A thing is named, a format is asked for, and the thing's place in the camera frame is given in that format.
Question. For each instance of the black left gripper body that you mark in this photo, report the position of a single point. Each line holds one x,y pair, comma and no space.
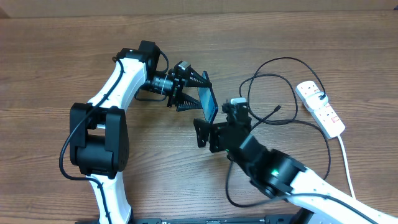
178,82

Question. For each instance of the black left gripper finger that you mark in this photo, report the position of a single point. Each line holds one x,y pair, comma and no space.
194,79
186,102

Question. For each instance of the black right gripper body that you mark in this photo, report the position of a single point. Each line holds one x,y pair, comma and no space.
222,130

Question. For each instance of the Samsung Galaxy smartphone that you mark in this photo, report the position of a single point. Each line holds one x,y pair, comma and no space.
208,103

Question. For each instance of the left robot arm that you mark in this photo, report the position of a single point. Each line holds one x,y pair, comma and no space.
98,143

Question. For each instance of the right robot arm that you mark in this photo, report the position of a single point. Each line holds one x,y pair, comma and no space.
281,177

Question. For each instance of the white charger adapter plug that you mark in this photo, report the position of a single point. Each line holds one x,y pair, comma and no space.
316,101

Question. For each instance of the white power strip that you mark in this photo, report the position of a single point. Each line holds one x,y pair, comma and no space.
326,117

